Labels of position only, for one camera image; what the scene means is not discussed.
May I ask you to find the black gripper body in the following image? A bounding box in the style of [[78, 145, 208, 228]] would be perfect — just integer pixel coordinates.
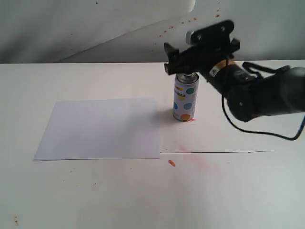
[[169, 39, 240, 74]]

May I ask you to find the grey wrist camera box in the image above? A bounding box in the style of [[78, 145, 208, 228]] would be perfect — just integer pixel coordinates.
[[185, 20, 234, 45]]

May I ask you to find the black camera cable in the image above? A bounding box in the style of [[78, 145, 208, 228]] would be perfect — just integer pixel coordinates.
[[220, 53, 305, 141]]

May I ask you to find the white dotted spray paint can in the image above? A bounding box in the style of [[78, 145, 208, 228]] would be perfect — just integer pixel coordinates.
[[173, 73, 199, 122]]

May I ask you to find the small orange scrap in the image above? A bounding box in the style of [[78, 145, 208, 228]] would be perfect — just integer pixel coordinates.
[[168, 160, 176, 167]]

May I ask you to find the white paper sheet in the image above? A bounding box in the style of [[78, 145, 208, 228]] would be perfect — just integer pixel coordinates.
[[33, 98, 160, 161]]

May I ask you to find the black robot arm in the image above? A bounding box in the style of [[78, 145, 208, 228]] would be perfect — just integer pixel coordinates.
[[164, 39, 305, 122]]

